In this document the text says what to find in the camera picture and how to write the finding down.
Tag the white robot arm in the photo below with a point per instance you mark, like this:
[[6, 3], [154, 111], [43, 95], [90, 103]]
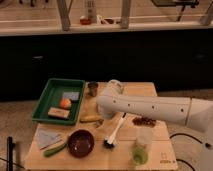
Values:
[[193, 113]]

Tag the dark purple bowl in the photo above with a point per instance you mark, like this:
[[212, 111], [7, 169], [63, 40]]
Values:
[[80, 143]]

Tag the small metal cup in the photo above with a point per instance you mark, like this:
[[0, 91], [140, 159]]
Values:
[[93, 87]]

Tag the blue sponge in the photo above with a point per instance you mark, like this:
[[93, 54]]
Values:
[[73, 96]]

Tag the orange fruit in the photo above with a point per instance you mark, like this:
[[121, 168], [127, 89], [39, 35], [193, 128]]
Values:
[[65, 103]]

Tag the brown grape bunch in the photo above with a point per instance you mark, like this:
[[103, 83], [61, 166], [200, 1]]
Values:
[[144, 121]]

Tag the green plastic tray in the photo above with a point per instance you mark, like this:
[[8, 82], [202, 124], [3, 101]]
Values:
[[51, 97]]

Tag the white dish brush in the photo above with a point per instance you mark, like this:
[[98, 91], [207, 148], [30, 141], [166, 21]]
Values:
[[109, 141]]

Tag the wooden block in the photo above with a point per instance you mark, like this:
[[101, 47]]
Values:
[[59, 113]]

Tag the green plastic cup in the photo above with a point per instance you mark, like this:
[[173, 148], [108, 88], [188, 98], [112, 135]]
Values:
[[139, 155]]

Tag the grey folded cloth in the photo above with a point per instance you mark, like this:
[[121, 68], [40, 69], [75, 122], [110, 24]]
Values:
[[46, 138]]

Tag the green cucumber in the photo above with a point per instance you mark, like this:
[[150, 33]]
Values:
[[54, 150]]

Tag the black pole stand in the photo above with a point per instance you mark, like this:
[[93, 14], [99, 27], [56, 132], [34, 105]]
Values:
[[10, 148]]

